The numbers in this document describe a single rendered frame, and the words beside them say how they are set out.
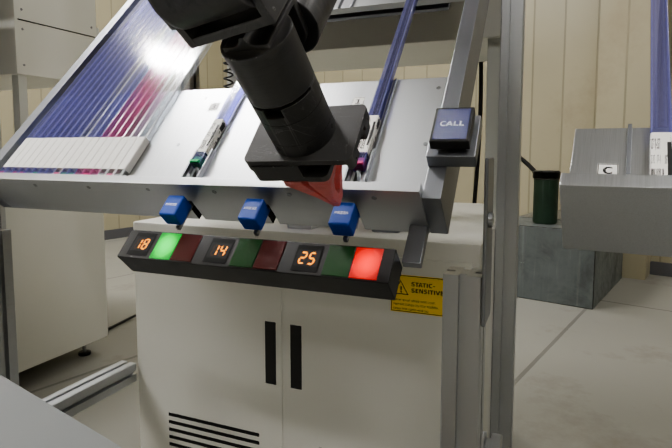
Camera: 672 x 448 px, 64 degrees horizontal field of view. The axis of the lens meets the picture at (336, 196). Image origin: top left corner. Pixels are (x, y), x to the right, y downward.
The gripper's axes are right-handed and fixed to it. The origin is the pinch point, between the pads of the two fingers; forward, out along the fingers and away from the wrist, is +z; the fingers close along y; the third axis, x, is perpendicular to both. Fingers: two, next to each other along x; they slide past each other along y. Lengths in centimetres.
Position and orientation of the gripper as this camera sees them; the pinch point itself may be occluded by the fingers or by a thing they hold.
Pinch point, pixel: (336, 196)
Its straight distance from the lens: 53.5
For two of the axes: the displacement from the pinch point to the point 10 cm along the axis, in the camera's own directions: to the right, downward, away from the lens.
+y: -9.2, -0.1, 3.9
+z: 3.0, 6.0, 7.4
